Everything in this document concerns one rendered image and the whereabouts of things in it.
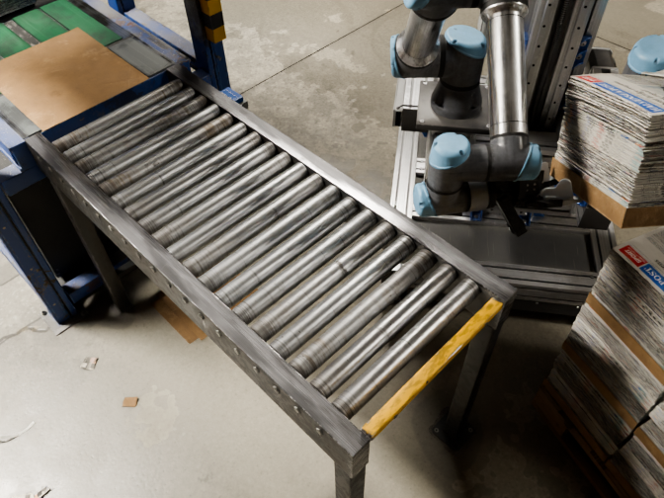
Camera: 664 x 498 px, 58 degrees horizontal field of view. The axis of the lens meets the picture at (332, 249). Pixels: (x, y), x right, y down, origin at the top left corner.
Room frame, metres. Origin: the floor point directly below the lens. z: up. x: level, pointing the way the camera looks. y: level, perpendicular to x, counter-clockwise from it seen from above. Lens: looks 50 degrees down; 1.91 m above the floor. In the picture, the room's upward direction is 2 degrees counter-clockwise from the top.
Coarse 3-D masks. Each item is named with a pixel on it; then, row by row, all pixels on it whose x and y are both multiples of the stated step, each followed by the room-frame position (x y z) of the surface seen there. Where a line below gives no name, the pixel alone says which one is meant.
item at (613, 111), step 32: (576, 96) 1.03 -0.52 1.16; (608, 96) 0.94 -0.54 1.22; (640, 96) 0.92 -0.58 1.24; (576, 128) 1.00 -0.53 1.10; (608, 128) 0.90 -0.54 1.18; (640, 128) 0.82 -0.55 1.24; (576, 160) 0.95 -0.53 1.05; (608, 160) 0.87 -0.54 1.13; (640, 160) 0.79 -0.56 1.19; (608, 192) 0.82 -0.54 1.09; (640, 192) 0.78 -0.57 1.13
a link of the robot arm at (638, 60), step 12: (648, 36) 1.44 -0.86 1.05; (660, 36) 1.44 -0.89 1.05; (636, 48) 1.40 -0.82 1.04; (648, 48) 1.39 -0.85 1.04; (660, 48) 1.38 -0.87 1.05; (636, 60) 1.37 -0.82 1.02; (648, 60) 1.35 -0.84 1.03; (660, 60) 1.34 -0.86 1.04; (624, 72) 1.40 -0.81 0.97; (636, 72) 1.36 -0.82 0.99
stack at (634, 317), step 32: (640, 256) 0.87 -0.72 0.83; (608, 288) 0.86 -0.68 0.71; (640, 288) 0.80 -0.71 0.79; (576, 320) 0.89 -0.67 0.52; (640, 320) 0.76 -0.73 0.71; (576, 352) 0.85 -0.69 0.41; (608, 352) 0.78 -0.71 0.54; (576, 384) 0.81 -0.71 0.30; (608, 384) 0.74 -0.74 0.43; (640, 384) 0.68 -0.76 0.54; (544, 416) 0.84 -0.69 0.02; (576, 416) 0.76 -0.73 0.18; (608, 416) 0.70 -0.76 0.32; (640, 416) 0.64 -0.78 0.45; (576, 448) 0.73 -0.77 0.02; (608, 448) 0.65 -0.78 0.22; (640, 448) 0.59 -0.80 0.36; (608, 480) 0.59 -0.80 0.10; (640, 480) 0.54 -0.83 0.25
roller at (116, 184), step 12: (216, 120) 1.46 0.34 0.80; (228, 120) 1.46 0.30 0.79; (192, 132) 1.40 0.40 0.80; (204, 132) 1.40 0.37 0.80; (216, 132) 1.42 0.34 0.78; (180, 144) 1.35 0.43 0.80; (192, 144) 1.36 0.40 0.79; (156, 156) 1.30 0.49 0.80; (168, 156) 1.31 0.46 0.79; (132, 168) 1.25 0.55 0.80; (144, 168) 1.26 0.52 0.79; (156, 168) 1.27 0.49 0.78; (108, 180) 1.21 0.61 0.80; (120, 180) 1.21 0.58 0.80; (132, 180) 1.22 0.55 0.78; (108, 192) 1.17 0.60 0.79
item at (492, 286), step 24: (168, 72) 1.73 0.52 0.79; (216, 96) 1.58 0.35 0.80; (240, 120) 1.45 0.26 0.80; (288, 144) 1.33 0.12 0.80; (312, 168) 1.23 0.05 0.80; (360, 192) 1.13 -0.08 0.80; (384, 216) 1.04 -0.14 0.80; (408, 216) 1.04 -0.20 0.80; (432, 240) 0.96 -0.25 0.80; (456, 264) 0.88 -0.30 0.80; (480, 288) 0.81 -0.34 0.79; (504, 288) 0.81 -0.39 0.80; (504, 312) 0.78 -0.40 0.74
